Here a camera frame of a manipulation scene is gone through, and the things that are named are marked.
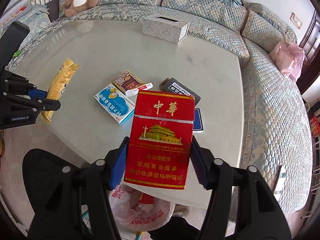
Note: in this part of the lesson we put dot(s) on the white red-printed plastic bag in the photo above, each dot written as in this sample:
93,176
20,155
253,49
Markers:
135,211

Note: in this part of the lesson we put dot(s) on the brown patterned cigarette box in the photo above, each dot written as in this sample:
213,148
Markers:
129,84

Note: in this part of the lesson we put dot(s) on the white patterned tissue box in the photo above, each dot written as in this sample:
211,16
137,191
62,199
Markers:
165,28

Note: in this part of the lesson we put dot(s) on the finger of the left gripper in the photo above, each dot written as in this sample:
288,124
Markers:
22,88
46,104

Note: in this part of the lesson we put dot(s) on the yellow snack wrapper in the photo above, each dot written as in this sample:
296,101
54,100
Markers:
62,79

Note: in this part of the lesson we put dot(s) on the white blue cigarette pack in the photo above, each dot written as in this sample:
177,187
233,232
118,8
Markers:
198,123

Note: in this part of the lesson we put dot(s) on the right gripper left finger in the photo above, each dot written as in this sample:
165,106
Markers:
71,202

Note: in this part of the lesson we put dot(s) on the red cigarette pack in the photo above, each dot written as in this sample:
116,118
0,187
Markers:
160,140

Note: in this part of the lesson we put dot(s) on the black carton box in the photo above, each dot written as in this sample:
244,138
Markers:
171,85

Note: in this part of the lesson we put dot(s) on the blue-green quilted sofa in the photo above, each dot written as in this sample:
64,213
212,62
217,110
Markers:
252,114

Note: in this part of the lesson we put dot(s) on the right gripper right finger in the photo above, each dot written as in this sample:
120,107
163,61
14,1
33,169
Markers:
259,214

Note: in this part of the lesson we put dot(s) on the blue white medicine box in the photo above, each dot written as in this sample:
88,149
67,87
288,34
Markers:
119,106

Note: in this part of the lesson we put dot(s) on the pink plastic bag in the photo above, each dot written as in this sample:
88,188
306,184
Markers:
288,59

